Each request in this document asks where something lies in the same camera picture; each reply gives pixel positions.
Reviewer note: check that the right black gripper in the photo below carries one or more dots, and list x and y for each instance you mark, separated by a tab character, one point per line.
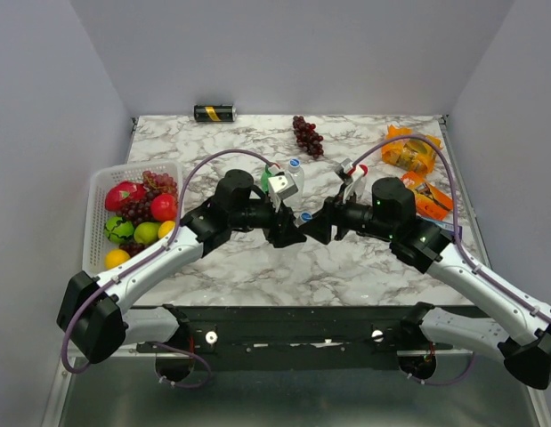
319	228

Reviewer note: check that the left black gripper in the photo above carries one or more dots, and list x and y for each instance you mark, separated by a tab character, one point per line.
283	233

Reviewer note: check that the blue white bottle cap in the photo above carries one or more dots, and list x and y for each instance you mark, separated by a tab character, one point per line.
304	217

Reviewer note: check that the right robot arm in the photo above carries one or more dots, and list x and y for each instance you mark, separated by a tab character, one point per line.
516	330

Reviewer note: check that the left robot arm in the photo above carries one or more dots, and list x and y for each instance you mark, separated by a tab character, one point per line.
98	315

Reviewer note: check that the clear bottle blue cap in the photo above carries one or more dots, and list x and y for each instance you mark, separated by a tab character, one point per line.
296	172

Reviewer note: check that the green plastic bottle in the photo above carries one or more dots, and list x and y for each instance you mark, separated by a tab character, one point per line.
268	172

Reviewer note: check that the clear bottle red cap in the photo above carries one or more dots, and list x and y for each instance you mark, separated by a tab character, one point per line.
359	173

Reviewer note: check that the dark grapes on table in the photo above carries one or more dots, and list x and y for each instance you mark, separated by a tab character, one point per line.
307	138

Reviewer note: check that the orange razor package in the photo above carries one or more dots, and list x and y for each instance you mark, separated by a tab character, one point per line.
430	202

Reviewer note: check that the orange snack bag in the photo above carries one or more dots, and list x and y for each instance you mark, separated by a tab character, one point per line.
409	154

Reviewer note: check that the yellow lemon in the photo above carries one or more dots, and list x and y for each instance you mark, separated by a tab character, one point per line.
165	228

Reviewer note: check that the red apple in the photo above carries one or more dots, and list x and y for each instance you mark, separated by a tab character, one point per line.
164	207

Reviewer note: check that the purple small box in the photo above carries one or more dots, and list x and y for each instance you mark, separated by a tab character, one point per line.
448	226

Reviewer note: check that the green pear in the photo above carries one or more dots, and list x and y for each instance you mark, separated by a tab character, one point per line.
146	233

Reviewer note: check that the black gold battery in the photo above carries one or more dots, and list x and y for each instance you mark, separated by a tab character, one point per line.
214	113

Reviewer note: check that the basket grapes upper bunch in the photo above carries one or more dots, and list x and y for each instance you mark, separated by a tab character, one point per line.
155	185

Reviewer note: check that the basket grapes bunch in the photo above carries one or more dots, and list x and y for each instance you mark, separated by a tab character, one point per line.
132	248
155	185

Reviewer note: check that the basket grapes lower bunch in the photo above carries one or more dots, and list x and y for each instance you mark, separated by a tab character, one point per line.
132	248

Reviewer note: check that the green watermelon toy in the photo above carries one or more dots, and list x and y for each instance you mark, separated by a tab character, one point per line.
118	230

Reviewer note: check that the red dragon fruit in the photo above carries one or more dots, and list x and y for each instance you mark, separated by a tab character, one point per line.
123	193

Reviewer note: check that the orange fruit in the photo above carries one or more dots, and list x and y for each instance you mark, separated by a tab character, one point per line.
115	258

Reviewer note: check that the white plastic basket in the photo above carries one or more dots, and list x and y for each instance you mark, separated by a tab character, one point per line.
95	244

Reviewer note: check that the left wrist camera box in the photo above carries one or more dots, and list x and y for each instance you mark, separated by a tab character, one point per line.
280	188

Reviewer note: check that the black mounting rail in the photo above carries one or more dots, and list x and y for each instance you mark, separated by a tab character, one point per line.
301	338

